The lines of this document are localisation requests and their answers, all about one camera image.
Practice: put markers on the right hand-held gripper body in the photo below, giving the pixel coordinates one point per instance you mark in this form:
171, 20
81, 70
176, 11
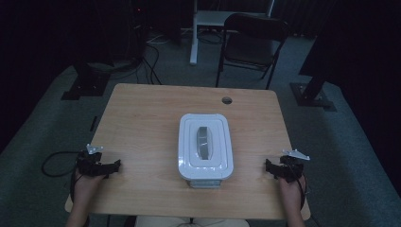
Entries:
291, 167

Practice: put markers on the black folding chair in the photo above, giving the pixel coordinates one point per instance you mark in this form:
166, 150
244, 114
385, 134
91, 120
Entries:
252, 47

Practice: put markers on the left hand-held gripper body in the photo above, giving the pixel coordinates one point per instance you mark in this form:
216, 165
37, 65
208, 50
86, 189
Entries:
91, 164

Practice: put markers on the black marker pen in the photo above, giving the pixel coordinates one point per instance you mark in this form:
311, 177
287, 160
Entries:
93, 123

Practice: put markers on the grey table grommet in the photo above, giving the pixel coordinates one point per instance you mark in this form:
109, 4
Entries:
227, 100

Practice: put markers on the black stand with flat base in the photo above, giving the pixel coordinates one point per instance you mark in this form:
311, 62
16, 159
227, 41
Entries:
86, 83
312, 94

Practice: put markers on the person's right hand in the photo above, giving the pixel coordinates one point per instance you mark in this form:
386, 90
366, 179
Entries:
291, 192

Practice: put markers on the clear plastic storage box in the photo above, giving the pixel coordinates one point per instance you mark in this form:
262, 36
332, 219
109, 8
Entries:
205, 183

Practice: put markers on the person's left hand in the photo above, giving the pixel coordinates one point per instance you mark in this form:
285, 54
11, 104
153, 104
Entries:
86, 189

